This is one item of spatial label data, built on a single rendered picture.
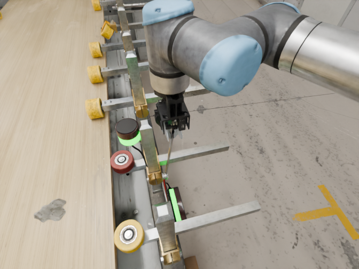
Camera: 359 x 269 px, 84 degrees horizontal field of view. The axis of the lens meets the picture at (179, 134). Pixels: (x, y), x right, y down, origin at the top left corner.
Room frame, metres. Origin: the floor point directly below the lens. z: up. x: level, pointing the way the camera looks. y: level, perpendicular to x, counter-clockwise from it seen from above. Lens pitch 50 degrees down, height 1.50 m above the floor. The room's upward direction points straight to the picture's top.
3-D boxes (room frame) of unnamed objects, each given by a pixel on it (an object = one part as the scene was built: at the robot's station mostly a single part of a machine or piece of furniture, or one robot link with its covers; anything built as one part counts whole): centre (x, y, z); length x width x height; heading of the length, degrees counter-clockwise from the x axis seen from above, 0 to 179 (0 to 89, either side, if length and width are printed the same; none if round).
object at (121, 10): (1.09, 0.28, 0.91); 0.03 x 0.03 x 0.48; 15
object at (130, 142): (0.35, 0.14, 1.07); 0.06 x 0.06 x 0.02
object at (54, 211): (0.20, 0.38, 0.91); 0.09 x 0.07 x 0.02; 98
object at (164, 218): (0.12, 0.03, 0.89); 0.03 x 0.03 x 0.48; 15
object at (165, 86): (0.39, 0.02, 1.24); 0.10 x 0.09 x 0.05; 105
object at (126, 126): (0.35, 0.14, 1.00); 0.06 x 0.06 x 0.22; 15
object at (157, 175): (0.39, 0.10, 0.85); 0.13 x 0.06 x 0.05; 15
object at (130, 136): (0.35, 0.14, 1.10); 0.06 x 0.06 x 0.02
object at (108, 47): (1.15, 0.23, 0.95); 0.50 x 0.04 x 0.04; 105
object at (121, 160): (0.38, 0.20, 0.85); 0.08 x 0.08 x 0.11
